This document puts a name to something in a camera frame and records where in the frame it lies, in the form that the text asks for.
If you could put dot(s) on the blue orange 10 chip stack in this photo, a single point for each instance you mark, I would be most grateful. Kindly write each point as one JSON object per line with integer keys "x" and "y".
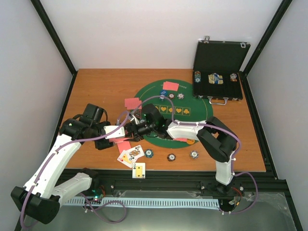
{"x": 194, "y": 154}

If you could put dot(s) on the blue small blind button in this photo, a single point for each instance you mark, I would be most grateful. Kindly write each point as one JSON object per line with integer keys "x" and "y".
{"x": 164, "y": 92}

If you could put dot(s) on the black poker case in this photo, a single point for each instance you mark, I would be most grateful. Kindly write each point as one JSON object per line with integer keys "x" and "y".
{"x": 223, "y": 58}

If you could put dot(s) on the round green poker mat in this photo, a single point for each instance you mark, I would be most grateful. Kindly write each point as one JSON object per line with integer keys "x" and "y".
{"x": 189, "y": 109}

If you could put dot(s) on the black triangular all-in button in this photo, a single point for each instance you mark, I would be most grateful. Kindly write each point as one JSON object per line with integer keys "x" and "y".
{"x": 137, "y": 114}

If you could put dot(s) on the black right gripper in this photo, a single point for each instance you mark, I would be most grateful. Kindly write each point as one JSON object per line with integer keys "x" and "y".
{"x": 132, "y": 129}

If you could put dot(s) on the two of spades card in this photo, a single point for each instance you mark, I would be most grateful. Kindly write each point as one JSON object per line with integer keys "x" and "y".
{"x": 138, "y": 170}

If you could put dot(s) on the chip stack in case right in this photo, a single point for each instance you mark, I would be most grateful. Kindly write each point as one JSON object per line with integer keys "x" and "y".
{"x": 233, "y": 77}

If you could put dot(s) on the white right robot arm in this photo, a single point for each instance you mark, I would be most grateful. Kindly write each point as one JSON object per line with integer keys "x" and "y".
{"x": 217, "y": 139}

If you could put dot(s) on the brown chips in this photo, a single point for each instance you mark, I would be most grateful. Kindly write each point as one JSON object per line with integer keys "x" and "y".
{"x": 171, "y": 96}

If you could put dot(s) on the blue 50 chip stack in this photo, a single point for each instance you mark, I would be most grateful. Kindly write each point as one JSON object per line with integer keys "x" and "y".
{"x": 148, "y": 153}

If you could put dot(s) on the brown 100 chip stack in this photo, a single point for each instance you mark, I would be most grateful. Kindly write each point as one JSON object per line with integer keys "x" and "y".
{"x": 171, "y": 157}

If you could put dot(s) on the orange big blind button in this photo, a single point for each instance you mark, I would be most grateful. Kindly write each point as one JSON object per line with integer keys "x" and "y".
{"x": 190, "y": 141}

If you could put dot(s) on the two of hearts card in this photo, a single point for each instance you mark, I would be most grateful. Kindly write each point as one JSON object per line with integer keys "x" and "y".
{"x": 126, "y": 159}

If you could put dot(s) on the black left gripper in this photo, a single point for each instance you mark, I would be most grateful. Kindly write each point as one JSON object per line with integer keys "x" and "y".
{"x": 101, "y": 145}

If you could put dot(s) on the card pack in case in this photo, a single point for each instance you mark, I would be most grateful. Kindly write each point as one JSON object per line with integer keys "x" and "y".
{"x": 215, "y": 78}

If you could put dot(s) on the light blue cable duct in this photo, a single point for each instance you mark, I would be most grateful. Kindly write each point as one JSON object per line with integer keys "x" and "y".
{"x": 157, "y": 203}

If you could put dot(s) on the blue orange chips top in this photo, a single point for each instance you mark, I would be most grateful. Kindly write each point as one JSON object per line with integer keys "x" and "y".
{"x": 180, "y": 96}

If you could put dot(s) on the chip stack in case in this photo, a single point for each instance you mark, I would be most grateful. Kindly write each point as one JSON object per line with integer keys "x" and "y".
{"x": 233, "y": 77}
{"x": 197, "y": 76}

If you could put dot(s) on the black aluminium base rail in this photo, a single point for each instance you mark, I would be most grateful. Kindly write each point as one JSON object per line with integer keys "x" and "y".
{"x": 202, "y": 183}

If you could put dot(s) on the queen face card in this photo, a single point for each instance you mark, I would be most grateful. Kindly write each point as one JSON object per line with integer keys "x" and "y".
{"x": 135, "y": 153}

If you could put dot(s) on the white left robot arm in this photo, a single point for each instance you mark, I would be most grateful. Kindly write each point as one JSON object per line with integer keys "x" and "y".
{"x": 40, "y": 198}

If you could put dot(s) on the red card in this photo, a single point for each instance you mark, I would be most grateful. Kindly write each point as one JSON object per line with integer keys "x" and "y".
{"x": 180, "y": 139}
{"x": 123, "y": 146}
{"x": 174, "y": 86}
{"x": 169, "y": 85}
{"x": 130, "y": 99}
{"x": 134, "y": 104}

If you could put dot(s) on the chip stack in case left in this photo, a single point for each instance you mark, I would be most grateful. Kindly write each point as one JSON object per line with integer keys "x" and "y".
{"x": 197, "y": 76}

